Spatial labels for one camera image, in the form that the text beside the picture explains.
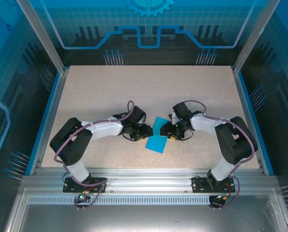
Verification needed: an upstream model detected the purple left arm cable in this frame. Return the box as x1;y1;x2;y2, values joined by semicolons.
54;101;135;186

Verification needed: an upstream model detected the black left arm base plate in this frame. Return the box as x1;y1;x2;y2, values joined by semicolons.
62;177;107;194

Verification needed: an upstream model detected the aluminium side rail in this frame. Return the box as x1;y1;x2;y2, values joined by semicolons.
230;66;268;176
33;67;71;176

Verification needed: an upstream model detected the aluminium frame post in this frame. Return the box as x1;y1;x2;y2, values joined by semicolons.
232;0;281;74
15;0;69;74

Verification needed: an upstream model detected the small connector with green light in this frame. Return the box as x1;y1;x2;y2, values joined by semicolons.
215;193;233;202
77;190;90;202

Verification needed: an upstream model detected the grey metal tray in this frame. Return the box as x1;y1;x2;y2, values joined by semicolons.
3;188;288;232

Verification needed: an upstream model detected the blue table edge strip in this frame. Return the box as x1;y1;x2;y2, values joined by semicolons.
24;72;62;176
238;72;275;176

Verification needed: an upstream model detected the blue cloth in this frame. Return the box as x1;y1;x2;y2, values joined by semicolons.
145;116;170;154

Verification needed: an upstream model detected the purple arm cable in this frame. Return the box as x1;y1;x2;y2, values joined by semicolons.
54;101;135;186
184;100;258;178

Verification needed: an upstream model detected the slotted metal cable duct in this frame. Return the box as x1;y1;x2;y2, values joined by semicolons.
27;196;273;205

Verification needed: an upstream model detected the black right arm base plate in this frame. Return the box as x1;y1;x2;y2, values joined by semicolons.
191;176;239;194

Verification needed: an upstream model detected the long aluminium mounting rail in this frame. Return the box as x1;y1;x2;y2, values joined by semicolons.
21;168;277;192

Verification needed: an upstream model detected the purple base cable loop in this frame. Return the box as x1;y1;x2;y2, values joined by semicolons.
65;181;108;211
208;175;242;211

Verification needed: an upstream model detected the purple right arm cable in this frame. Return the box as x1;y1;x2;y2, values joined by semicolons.
184;100;258;178

